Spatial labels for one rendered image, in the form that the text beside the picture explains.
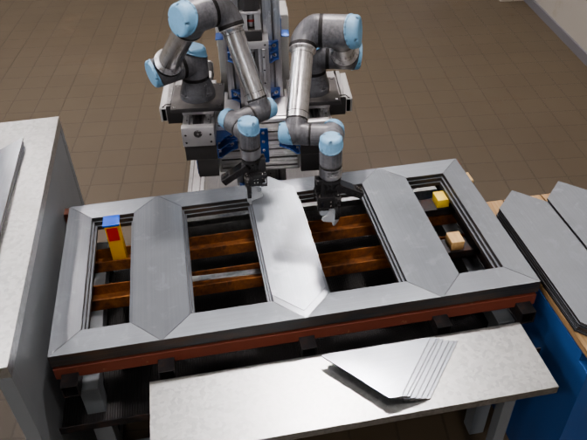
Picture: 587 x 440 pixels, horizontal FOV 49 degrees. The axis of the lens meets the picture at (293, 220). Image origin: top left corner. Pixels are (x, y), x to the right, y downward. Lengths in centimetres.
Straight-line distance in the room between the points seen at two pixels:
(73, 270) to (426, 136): 288
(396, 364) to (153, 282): 83
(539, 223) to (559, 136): 231
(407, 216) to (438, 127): 230
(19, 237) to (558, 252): 179
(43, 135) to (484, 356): 182
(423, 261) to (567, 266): 48
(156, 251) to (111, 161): 221
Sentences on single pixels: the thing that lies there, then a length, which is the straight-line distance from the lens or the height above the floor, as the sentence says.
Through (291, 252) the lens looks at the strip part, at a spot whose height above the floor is 86.
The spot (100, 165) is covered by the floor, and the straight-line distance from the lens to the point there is 443.
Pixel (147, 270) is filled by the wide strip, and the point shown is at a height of 86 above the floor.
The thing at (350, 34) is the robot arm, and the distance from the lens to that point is 228.
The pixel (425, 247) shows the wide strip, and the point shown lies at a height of 86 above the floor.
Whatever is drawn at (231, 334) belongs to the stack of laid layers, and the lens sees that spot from 201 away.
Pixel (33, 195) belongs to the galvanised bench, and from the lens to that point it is 237.
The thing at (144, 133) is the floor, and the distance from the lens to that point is 469.
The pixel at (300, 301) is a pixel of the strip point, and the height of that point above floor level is 86.
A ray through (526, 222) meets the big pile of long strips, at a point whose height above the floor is 85.
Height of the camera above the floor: 235
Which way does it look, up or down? 39 degrees down
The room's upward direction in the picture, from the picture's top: 2 degrees counter-clockwise
